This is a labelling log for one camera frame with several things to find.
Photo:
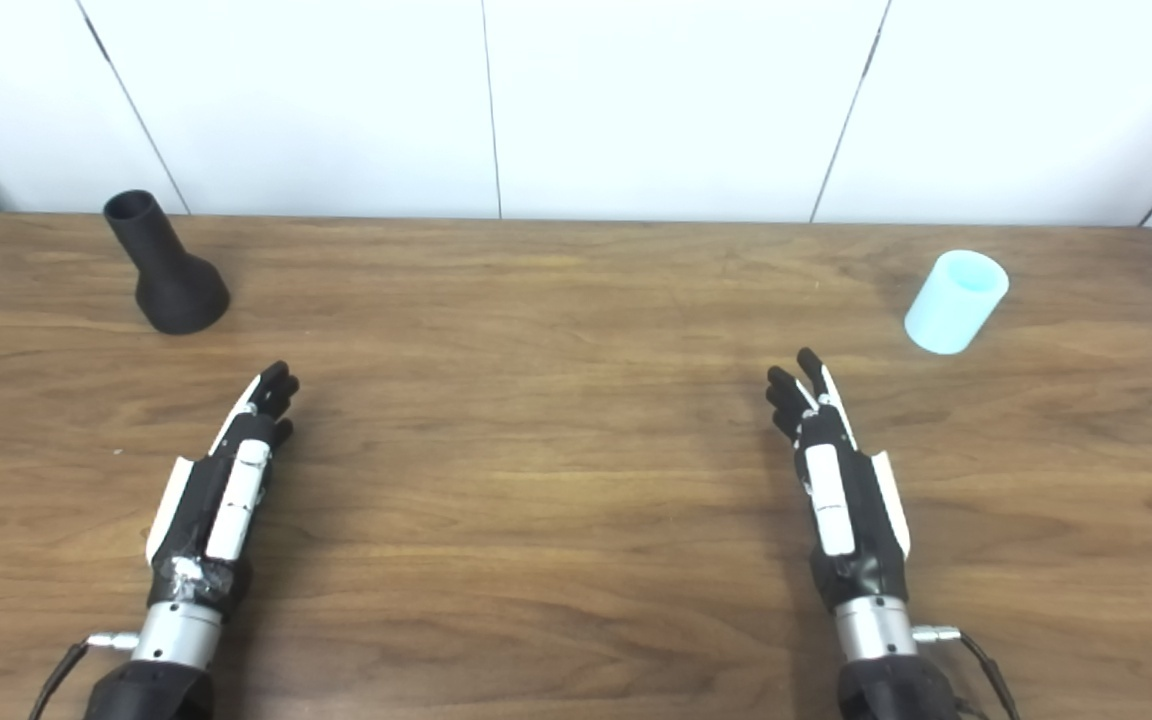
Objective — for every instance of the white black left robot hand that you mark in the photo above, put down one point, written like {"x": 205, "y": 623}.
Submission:
{"x": 198, "y": 510}

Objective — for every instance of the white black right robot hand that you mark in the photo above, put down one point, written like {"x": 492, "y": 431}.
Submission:
{"x": 864, "y": 520}

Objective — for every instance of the black flared nozzle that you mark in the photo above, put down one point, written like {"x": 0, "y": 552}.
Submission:
{"x": 174, "y": 285}

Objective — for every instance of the light blue cylinder cup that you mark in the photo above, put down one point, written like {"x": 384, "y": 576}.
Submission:
{"x": 954, "y": 305}

